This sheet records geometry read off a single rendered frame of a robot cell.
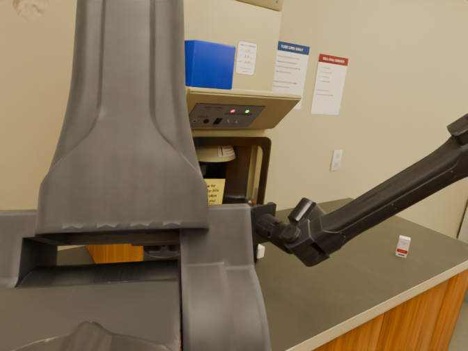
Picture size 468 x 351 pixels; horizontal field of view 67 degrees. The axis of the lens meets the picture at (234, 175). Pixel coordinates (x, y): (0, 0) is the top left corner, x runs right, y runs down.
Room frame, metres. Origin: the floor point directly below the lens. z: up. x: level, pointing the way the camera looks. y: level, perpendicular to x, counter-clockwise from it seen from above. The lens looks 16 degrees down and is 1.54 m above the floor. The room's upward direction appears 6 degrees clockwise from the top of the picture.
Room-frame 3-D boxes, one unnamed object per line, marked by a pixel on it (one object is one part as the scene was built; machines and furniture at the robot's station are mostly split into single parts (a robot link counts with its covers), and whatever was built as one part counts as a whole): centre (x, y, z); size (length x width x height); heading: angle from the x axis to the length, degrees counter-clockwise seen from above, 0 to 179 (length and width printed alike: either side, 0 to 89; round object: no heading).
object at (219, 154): (0.89, 0.04, 1.19); 0.30 x 0.01 x 0.40; 122
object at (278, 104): (0.86, 0.01, 1.46); 0.32 x 0.11 x 0.10; 127
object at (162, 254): (0.47, 0.09, 1.27); 0.07 x 0.06 x 0.07; 11
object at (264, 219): (0.79, -0.10, 1.20); 0.07 x 0.07 x 0.10; 37
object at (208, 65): (0.80, 0.09, 1.56); 0.10 x 0.10 x 0.09; 37
